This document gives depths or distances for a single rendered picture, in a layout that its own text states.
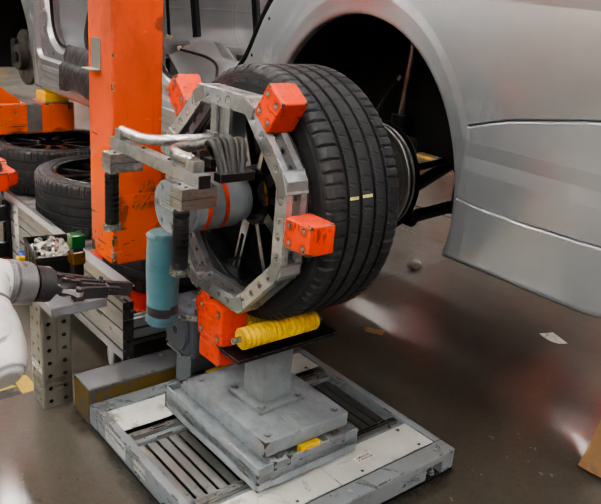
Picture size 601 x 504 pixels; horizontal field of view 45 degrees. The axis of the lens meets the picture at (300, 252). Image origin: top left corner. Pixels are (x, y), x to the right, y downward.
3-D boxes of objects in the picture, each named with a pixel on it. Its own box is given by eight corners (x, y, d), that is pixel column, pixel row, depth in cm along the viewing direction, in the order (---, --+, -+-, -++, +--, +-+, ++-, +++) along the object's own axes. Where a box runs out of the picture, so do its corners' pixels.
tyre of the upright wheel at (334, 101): (356, 351, 197) (438, 132, 163) (288, 373, 183) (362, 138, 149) (229, 224, 237) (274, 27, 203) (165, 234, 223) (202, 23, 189)
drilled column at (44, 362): (73, 401, 243) (70, 286, 228) (44, 409, 237) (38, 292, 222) (62, 387, 250) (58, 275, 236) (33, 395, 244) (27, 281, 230)
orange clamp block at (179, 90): (211, 101, 190) (199, 73, 192) (185, 101, 185) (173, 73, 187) (200, 116, 195) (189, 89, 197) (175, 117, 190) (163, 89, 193)
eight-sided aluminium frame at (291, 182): (296, 334, 174) (316, 108, 156) (274, 340, 170) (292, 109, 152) (182, 261, 213) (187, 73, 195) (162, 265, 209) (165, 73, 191)
